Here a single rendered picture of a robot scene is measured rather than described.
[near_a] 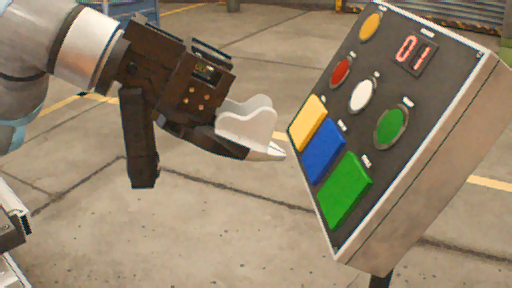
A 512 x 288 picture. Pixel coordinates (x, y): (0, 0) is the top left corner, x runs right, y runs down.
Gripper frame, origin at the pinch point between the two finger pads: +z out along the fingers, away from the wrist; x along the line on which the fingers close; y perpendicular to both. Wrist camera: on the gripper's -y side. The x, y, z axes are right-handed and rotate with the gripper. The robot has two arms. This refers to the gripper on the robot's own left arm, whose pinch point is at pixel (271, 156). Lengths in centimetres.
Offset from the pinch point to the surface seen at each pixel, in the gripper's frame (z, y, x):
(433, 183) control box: 14.5, 7.8, -7.0
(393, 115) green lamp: 10.0, 10.7, 0.4
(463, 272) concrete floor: 140, -42, 75
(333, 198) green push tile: 9.6, -1.4, -0.2
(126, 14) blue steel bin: -59, -96, 444
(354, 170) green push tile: 9.6, 2.9, -0.2
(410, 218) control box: 15.0, 3.1, -7.0
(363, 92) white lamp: 10.0, 10.0, 9.5
